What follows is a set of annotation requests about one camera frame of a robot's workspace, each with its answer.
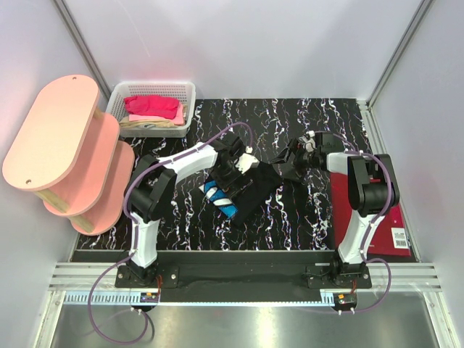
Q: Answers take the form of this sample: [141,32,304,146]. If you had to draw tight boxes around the black marbled table mat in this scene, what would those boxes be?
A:
[74,96,380,253]

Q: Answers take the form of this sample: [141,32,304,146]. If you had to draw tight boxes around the folded red t-shirt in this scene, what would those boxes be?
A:
[330,173,411,257]

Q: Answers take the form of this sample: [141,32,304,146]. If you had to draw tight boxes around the magenta t-shirt in basket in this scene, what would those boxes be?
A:
[124,95,180,119]

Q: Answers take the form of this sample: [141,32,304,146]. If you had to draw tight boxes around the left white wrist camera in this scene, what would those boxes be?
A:
[235,146,260,174]

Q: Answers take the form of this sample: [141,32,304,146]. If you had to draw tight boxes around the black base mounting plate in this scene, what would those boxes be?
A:
[115,250,372,289]

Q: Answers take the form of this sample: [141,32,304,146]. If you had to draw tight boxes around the light pink garment in basket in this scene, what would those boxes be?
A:
[128,104,186,126]

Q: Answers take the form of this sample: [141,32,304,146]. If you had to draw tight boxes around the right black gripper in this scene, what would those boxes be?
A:
[270,138,320,183]

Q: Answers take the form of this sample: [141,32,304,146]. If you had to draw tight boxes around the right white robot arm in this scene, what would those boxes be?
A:
[271,131,399,288]

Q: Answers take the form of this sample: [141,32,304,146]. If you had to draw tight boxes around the pink three-tier wooden shelf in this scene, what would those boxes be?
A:
[2,75,135,236]

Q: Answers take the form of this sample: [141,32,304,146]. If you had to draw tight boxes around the purple cable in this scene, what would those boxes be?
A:
[86,122,254,345]
[333,132,394,313]

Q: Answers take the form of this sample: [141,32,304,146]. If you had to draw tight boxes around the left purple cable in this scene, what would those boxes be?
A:
[86,122,254,345]

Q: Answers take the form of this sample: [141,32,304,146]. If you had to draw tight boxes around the white plastic laundry basket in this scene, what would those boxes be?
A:
[106,80,196,138]

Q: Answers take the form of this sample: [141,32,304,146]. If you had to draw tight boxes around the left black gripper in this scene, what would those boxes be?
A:
[211,158,252,204]

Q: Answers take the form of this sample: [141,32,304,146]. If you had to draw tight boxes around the beige garment in basket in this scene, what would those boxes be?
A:
[119,117,175,129]

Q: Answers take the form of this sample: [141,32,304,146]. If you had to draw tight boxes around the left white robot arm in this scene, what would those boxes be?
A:
[123,132,259,287]

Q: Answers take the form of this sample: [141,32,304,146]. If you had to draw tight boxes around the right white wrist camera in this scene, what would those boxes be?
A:
[301,131,316,152]

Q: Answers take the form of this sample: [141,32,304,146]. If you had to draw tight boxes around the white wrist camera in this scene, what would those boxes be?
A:
[235,146,260,174]
[301,131,316,152]

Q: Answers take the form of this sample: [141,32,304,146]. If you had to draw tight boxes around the black t-shirt with daisy print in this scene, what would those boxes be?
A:
[199,162,282,226]

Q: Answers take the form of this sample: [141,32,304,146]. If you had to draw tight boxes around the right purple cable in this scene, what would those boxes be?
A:
[333,132,394,313]

